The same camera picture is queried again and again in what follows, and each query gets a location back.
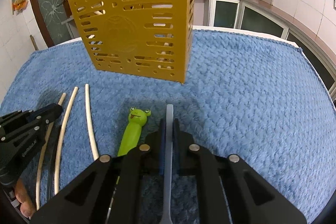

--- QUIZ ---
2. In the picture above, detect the green frog handle utensil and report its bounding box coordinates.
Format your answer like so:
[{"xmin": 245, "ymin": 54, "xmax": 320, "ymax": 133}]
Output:
[{"xmin": 117, "ymin": 107, "xmax": 151, "ymax": 157}]

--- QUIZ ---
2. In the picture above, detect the left hand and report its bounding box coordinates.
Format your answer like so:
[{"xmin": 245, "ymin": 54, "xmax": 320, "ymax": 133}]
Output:
[{"xmin": 14, "ymin": 178, "xmax": 36, "ymax": 219}]

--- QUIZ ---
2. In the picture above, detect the cream curved chopstick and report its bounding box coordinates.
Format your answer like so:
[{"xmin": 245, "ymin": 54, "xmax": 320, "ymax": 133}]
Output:
[{"xmin": 85, "ymin": 84, "xmax": 99, "ymax": 160}]

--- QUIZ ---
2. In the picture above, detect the blue textured towel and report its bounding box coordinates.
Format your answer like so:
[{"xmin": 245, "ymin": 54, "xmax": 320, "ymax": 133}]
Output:
[{"xmin": 1, "ymin": 30, "xmax": 335, "ymax": 223}]

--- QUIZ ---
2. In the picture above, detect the yellow perforated utensil holder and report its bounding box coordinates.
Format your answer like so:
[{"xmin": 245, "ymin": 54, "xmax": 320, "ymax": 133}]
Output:
[{"xmin": 68, "ymin": 0, "xmax": 194, "ymax": 83}]

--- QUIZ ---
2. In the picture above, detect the white cabinet with glass doors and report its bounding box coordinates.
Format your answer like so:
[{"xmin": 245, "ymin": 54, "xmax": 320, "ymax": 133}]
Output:
[{"xmin": 194, "ymin": 0, "xmax": 335, "ymax": 96}]

